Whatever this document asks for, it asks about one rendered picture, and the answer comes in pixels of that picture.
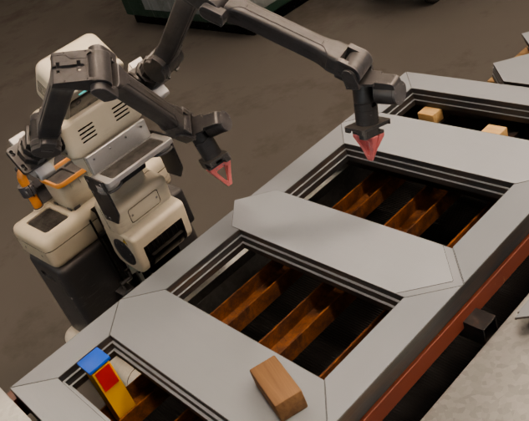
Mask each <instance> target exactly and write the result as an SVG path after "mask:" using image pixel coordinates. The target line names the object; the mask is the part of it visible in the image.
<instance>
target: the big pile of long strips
mask: <svg viewBox="0 0 529 421"><path fill-rule="evenodd" d="M521 35H522V37H523V39H524V40H525V42H526V45H527V46H528V47H527V49H528V50H529V32H527V33H522V34H521ZM493 66H494V67H493V70H492V71H493V74H492V78H493V79H494V81H495V83H496V84H507V85H514V86H520V87H527V88H529V54H525V55H522V56H519V57H515V58H509V59H507V60H503V61H500V62H496V63H493Z"/></svg>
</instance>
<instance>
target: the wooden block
mask: <svg viewBox="0 0 529 421"><path fill-rule="evenodd" d="M250 373H251V375H252V377H253V379H254V382H255V384H256V385H257V387H258V389H259V390H260V391H261V393H262V395H263V396H264V398H265V399H266V400H267V402H268V403H269V404H270V406H271V407H272V409H273V411H274V412H275V414H276V415H277V416H278V417H279V419H280V420H281V421H285V420H287V419H289V418H291V417H292V416H293V415H295V414H296V413H298V412H300V411H302V410H303V409H305V408H306V407H307V406H308V405H307V402H306V400H305V397H304V396H303V392H302V390H301V389H300V387H299V386H298V385H297V384H296V383H295V381H294V380H293V379H292V377H291V376H290V375H289V373H288V372H287V370H286V369H285V368H284V366H283V365H282V364H281V363H280V362H279V361H278V359H277V358H276V356H272V357H270V358H269V359H267V360H265V361H264V362H262V363H260V364H258V365H257V366H256V367H254V368H252V369H250Z"/></svg>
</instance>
